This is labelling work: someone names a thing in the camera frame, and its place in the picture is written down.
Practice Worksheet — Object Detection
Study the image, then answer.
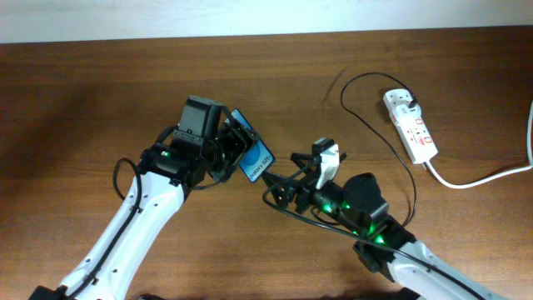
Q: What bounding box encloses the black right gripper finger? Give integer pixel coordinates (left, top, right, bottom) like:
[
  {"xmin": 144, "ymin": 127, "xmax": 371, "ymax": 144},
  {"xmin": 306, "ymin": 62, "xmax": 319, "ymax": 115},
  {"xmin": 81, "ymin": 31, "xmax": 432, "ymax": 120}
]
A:
[
  {"xmin": 290, "ymin": 152, "xmax": 321, "ymax": 167},
  {"xmin": 262, "ymin": 170, "xmax": 308, "ymax": 196}
]

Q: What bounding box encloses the blue Galaxy smartphone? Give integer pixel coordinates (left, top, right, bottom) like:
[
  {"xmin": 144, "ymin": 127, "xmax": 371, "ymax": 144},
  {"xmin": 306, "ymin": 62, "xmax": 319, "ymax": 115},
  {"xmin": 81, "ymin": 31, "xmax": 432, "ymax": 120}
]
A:
[{"xmin": 225, "ymin": 108, "xmax": 276, "ymax": 183}]

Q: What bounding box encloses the black USB charging cable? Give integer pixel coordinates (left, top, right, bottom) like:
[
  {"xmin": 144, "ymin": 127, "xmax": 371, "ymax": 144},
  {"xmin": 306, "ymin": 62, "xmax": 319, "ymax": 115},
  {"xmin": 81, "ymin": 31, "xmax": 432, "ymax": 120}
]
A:
[{"xmin": 266, "ymin": 72, "xmax": 419, "ymax": 228}]

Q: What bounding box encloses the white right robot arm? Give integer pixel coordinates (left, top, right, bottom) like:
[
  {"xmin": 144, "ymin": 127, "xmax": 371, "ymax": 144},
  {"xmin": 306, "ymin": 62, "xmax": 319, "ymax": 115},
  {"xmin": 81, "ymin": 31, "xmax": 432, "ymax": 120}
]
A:
[{"xmin": 262, "ymin": 153, "xmax": 500, "ymax": 299}]

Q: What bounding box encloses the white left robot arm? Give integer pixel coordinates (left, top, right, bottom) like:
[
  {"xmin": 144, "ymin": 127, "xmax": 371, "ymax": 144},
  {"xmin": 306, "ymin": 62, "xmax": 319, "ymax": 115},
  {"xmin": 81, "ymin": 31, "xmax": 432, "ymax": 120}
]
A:
[{"xmin": 31, "ymin": 121, "xmax": 260, "ymax": 300}]

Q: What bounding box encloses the white USB charger plug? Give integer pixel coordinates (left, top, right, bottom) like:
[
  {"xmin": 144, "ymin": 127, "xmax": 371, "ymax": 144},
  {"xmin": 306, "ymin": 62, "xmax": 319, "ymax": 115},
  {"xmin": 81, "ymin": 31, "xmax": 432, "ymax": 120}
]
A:
[{"xmin": 392, "ymin": 104, "xmax": 421, "ymax": 125}]

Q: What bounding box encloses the white power strip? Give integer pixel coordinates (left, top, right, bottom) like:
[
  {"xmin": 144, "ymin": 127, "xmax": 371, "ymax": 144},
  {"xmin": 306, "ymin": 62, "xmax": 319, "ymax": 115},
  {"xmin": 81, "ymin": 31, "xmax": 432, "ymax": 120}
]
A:
[{"xmin": 383, "ymin": 88, "xmax": 438, "ymax": 164}]

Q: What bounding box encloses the white power strip cord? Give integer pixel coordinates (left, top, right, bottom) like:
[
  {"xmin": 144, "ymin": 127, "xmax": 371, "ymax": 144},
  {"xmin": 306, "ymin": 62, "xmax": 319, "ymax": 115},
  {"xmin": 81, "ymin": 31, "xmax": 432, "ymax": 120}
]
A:
[{"xmin": 422, "ymin": 99, "xmax": 533, "ymax": 190}]

